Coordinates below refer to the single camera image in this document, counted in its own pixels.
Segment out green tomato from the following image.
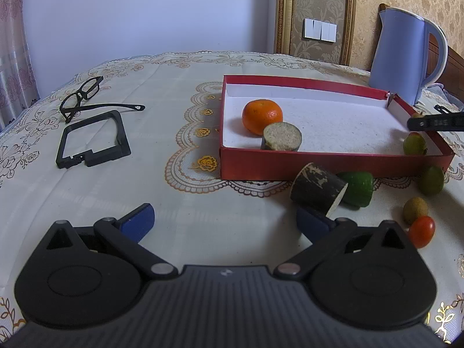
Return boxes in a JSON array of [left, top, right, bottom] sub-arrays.
[[403, 132, 428, 155], [418, 166, 444, 196]]

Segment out dark sugarcane piece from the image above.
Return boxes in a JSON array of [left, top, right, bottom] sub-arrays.
[[261, 122, 302, 152], [290, 163, 348, 217]]

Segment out green cucumber piece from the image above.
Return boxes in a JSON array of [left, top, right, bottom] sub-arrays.
[[337, 171, 374, 207]]

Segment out brown longan fruit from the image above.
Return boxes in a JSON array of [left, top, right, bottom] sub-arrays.
[[402, 197, 429, 225]]

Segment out red cherry tomato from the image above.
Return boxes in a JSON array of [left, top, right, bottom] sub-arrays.
[[408, 216, 436, 249]]

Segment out blue electric kettle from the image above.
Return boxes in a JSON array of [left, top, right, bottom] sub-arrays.
[[369, 7, 448, 105]]

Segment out red shallow cardboard box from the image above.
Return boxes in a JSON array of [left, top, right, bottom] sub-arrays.
[[220, 75, 454, 181]]

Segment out dark sugarcane piece in box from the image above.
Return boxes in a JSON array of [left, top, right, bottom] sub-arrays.
[[261, 122, 302, 152]]

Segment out orange mandarin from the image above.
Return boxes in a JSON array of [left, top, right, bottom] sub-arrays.
[[242, 99, 283, 136]]

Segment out black eyeglasses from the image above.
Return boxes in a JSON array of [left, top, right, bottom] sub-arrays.
[[59, 75, 146, 124]]

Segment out pink curtain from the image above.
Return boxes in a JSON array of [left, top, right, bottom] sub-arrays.
[[0, 0, 39, 129]]

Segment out black rectangular frame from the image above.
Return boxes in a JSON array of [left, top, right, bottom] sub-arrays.
[[56, 110, 131, 169]]

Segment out white wall switch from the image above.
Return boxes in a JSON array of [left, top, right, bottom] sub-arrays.
[[303, 18, 337, 43]]

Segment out gold wall panel frame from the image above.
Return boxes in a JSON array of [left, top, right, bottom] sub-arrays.
[[268, 0, 356, 65]]

